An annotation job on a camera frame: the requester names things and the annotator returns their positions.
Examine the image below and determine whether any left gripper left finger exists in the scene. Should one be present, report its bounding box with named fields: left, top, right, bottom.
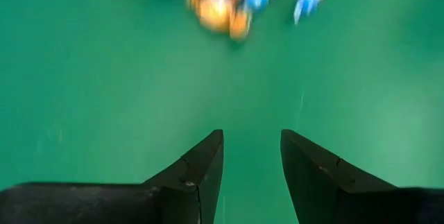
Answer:
left=0, top=128, right=225, bottom=224

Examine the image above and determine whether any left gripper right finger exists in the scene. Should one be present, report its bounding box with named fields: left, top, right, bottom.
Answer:
left=280, top=128, right=444, bottom=224

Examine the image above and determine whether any green table mat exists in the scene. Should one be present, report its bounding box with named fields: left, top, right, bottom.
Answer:
left=0, top=0, right=444, bottom=224

